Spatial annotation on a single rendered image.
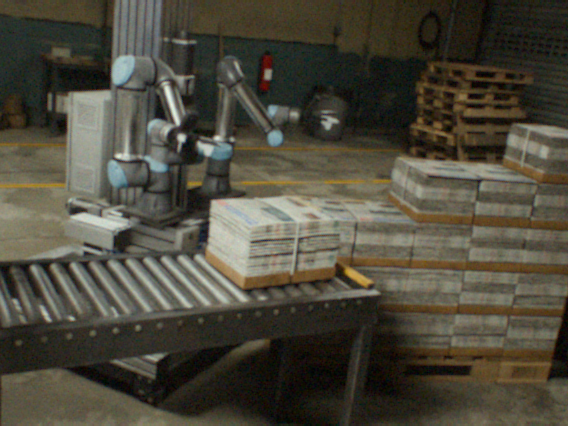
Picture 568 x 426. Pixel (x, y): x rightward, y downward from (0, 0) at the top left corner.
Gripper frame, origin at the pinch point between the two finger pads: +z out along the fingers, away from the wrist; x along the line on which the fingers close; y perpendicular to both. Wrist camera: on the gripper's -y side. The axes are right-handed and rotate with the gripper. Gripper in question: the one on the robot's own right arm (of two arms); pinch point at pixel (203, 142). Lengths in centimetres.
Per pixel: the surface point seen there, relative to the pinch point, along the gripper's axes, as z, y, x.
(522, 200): 20, 4, -170
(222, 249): 13.6, 34.5, -7.9
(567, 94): -365, -93, -824
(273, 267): 31.6, 34.6, -17.1
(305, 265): 33, 33, -30
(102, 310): 27, 50, 40
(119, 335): 37, 53, 38
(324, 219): 33.2, 16.2, -33.4
